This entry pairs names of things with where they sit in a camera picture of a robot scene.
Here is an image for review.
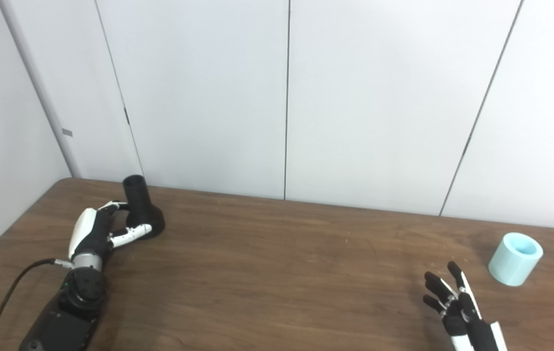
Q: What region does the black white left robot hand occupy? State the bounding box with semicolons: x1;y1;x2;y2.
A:
68;201;153;256

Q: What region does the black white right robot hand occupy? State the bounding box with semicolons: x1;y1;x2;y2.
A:
422;261;508;351

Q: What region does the black funnel-shaped nozzle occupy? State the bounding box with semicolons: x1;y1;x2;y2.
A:
122;174;166;239

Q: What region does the light-blue cylindrical hose piece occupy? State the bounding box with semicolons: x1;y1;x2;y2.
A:
488;232;544;287

